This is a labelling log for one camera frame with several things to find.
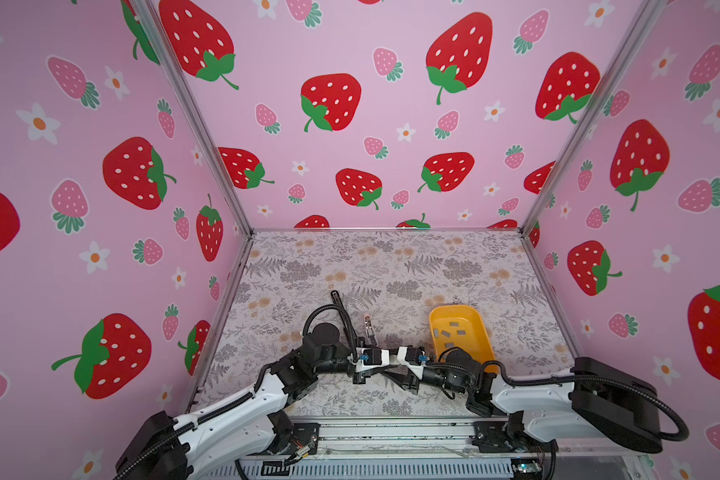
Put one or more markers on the aluminium corner post right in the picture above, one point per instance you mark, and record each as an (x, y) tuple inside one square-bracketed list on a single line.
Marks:
[(635, 36)]

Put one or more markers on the pink white small stapler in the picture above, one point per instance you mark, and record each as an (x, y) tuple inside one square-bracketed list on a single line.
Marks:
[(369, 330)]

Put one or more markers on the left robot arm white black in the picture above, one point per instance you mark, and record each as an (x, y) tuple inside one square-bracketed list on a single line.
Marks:
[(252, 420)]

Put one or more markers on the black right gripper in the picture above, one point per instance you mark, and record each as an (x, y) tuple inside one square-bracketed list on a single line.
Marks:
[(403, 380)]

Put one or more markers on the yellow plastic tray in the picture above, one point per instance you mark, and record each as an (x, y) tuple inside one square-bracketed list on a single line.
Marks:
[(470, 350)]

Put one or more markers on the aluminium corner post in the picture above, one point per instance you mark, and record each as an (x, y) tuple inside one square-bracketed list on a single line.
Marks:
[(157, 36), (635, 36)]

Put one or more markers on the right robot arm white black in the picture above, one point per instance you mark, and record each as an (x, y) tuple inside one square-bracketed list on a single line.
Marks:
[(591, 399)]

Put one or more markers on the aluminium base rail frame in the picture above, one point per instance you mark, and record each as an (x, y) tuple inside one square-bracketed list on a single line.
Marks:
[(403, 448)]

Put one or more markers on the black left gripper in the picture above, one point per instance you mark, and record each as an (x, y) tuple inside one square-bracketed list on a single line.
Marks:
[(358, 380)]

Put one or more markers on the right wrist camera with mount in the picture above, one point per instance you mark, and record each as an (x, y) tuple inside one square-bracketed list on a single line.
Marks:
[(412, 356)]

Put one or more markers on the aluminium corner post left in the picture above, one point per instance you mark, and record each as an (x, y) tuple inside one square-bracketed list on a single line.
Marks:
[(157, 36)]

